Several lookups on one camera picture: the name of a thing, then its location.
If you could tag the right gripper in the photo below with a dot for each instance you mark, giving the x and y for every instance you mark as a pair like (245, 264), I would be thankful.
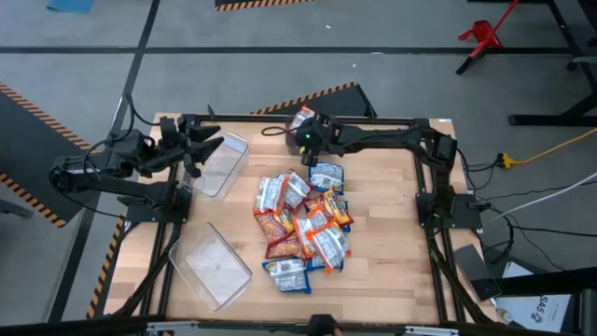
(322, 133)

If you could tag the blue floor mat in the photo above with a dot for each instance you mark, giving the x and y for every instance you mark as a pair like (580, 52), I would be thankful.
(70, 4)

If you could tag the orange noodle packet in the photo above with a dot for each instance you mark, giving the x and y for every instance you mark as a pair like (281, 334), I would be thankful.
(305, 231)
(331, 245)
(303, 114)
(269, 193)
(297, 191)

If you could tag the white printed box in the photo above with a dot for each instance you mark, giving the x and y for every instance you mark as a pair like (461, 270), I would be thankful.
(536, 310)

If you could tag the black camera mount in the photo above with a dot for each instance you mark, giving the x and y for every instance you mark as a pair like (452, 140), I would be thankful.
(322, 325)

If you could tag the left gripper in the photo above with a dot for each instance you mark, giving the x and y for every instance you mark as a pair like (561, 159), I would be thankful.
(175, 144)

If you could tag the red floor stand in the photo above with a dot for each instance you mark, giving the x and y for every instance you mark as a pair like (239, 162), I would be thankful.
(485, 35)

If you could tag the blue noodle packet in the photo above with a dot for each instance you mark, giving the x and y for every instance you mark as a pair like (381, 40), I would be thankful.
(346, 204)
(288, 275)
(326, 176)
(317, 265)

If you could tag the clear plastic bin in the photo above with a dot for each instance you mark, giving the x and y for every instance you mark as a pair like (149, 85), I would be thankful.
(224, 168)
(210, 270)

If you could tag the dark grey box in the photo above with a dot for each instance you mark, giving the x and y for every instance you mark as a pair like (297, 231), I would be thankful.
(476, 273)

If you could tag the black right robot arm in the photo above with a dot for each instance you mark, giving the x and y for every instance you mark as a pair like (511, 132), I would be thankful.
(387, 135)

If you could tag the black mat hazard stripe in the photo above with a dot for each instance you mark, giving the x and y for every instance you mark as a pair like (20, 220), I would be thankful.
(336, 102)
(242, 3)
(28, 140)

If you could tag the black beam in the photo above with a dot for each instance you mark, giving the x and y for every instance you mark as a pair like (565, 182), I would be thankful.
(550, 282)

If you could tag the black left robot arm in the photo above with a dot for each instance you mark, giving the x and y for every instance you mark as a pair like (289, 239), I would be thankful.
(130, 189)

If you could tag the black aluminium table frame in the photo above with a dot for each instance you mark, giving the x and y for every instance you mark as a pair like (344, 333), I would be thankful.
(242, 118)

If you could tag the black desk frame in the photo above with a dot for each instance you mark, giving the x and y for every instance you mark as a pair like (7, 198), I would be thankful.
(550, 120)

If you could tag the silver aluminium bar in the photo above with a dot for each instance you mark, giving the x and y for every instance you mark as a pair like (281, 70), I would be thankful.
(431, 331)
(172, 326)

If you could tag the red noodle packet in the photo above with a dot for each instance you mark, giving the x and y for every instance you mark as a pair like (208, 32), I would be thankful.
(268, 226)
(337, 207)
(284, 249)

